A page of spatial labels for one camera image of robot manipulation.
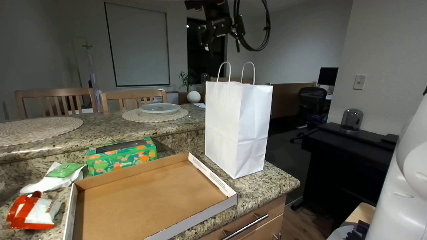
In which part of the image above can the white round vase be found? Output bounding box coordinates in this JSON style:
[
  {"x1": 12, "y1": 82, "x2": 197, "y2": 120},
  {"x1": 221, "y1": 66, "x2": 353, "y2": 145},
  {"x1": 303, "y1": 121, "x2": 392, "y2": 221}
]
[{"x1": 185, "y1": 89, "x2": 202, "y2": 104}]

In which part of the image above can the orange and white packet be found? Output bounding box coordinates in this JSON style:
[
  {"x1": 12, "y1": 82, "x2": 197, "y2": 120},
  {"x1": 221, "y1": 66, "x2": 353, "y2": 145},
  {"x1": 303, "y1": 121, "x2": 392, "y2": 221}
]
[{"x1": 5, "y1": 190, "x2": 64, "y2": 232}]

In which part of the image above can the metal drawer handle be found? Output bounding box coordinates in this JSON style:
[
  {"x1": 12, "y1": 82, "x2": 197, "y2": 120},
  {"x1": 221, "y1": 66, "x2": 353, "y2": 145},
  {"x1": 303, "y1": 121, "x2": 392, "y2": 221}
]
[{"x1": 221, "y1": 212, "x2": 270, "y2": 240}]

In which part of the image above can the black desk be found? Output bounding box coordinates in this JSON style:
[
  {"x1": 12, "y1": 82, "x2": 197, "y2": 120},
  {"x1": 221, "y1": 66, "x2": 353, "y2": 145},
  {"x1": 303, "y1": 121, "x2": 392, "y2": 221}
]
[{"x1": 300, "y1": 121, "x2": 399, "y2": 224}]

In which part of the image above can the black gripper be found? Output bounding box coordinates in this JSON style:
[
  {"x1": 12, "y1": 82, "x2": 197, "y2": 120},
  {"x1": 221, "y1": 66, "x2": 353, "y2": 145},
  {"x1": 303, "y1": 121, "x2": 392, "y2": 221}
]
[{"x1": 197, "y1": 6, "x2": 242, "y2": 53}]

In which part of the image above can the round woven placemat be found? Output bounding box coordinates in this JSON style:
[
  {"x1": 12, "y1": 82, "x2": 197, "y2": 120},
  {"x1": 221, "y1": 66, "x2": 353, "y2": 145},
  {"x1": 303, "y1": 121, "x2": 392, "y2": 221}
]
[
  {"x1": 120, "y1": 105, "x2": 190, "y2": 124},
  {"x1": 0, "y1": 116, "x2": 85, "y2": 149}
]

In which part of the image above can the wooden dining chair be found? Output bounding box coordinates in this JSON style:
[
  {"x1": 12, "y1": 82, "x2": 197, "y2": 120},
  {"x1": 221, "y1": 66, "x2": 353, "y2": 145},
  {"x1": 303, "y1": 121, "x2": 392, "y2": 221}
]
[
  {"x1": 97, "y1": 88, "x2": 168, "y2": 114},
  {"x1": 13, "y1": 86, "x2": 98, "y2": 120}
]

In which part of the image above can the flat cardboard box tray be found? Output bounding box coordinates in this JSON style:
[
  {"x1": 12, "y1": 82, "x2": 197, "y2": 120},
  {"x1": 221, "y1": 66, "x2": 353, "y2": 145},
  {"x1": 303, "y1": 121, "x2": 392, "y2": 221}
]
[{"x1": 61, "y1": 152, "x2": 237, "y2": 240}]

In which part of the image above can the white projection screen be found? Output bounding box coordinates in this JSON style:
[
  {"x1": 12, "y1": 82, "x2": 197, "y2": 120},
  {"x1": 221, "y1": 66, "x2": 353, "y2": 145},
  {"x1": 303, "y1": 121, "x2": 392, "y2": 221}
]
[{"x1": 102, "y1": 1, "x2": 172, "y2": 88}]

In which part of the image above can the clear glass plate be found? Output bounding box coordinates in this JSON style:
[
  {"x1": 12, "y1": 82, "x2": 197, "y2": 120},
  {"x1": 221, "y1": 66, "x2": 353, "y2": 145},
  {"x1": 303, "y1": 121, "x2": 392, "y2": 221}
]
[{"x1": 137, "y1": 101, "x2": 182, "y2": 116}]

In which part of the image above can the light wooden board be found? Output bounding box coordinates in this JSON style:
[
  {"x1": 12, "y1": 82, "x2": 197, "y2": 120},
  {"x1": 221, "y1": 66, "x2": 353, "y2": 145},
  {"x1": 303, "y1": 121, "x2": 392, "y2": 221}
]
[{"x1": 344, "y1": 202, "x2": 377, "y2": 225}]

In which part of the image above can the dark computer monitor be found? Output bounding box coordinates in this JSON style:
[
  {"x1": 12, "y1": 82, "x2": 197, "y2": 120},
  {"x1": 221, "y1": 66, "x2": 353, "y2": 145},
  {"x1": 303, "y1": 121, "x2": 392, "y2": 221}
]
[{"x1": 317, "y1": 65, "x2": 340, "y2": 88}]

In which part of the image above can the green floral tissue box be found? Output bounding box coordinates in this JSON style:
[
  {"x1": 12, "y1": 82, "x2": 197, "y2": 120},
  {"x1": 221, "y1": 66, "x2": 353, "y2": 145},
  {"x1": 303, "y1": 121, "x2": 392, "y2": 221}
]
[{"x1": 85, "y1": 136, "x2": 158, "y2": 176}]

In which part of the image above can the white paper bag with handles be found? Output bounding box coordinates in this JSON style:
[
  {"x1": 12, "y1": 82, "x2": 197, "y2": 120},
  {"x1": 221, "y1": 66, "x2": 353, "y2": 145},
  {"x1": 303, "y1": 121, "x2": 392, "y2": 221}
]
[{"x1": 204, "y1": 60, "x2": 273, "y2": 180}]

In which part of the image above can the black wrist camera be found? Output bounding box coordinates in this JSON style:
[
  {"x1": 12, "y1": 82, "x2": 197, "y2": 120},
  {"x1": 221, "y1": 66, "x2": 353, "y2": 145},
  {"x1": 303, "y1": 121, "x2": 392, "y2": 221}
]
[{"x1": 184, "y1": 0, "x2": 229, "y2": 12}]

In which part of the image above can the white wipes packet green label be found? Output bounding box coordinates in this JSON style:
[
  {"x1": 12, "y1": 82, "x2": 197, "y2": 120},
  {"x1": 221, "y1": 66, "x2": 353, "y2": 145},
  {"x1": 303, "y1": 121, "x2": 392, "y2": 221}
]
[{"x1": 18, "y1": 161, "x2": 86, "y2": 196}]

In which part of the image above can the small green houseplant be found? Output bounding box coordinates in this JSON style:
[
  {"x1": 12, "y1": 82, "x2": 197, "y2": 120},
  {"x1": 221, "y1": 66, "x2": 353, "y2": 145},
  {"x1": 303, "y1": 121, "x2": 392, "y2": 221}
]
[{"x1": 178, "y1": 70, "x2": 197, "y2": 92}]

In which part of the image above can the black office chair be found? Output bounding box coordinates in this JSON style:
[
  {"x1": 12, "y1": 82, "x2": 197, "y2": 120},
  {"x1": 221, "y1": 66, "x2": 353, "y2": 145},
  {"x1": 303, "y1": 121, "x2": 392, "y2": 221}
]
[{"x1": 291, "y1": 85, "x2": 331, "y2": 144}]

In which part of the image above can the wooden base cabinet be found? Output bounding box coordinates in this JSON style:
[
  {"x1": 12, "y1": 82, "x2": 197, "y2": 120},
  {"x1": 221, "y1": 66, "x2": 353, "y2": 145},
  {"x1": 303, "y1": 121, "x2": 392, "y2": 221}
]
[{"x1": 198, "y1": 194, "x2": 288, "y2": 240}]

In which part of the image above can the white light switch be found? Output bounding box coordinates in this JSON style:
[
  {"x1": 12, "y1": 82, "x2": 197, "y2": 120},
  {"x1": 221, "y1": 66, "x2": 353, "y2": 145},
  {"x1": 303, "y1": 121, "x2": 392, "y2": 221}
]
[{"x1": 352, "y1": 73, "x2": 367, "y2": 92}]

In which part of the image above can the grey glass jar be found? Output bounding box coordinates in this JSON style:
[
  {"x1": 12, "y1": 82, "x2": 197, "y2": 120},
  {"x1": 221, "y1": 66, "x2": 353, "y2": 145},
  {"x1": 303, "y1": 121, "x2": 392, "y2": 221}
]
[{"x1": 340, "y1": 106, "x2": 364, "y2": 130}]

